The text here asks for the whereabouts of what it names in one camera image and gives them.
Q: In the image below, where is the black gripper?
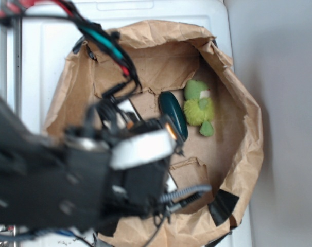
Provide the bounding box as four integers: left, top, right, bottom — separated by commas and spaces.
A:
64, 99, 185, 219

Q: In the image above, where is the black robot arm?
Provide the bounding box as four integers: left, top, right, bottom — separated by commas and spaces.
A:
0, 98, 183, 231

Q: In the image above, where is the dark green oval object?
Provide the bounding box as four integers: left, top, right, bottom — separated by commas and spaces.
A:
159, 92, 188, 141

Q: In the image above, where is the green plush toy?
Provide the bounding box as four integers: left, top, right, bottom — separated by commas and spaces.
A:
183, 79, 215, 137

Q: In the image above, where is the brown paper bag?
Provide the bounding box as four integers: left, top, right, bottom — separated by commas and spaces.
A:
43, 20, 264, 246

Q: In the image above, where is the black tape piece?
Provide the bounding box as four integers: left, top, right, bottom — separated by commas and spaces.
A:
208, 189, 239, 226

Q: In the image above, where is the braided grey cable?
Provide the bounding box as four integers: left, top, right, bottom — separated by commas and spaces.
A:
158, 184, 213, 204

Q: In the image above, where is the red green wire bundle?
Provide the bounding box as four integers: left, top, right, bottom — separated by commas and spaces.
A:
0, 0, 143, 90

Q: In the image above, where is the aluminium frame rail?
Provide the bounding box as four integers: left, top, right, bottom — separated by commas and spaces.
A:
0, 20, 22, 116

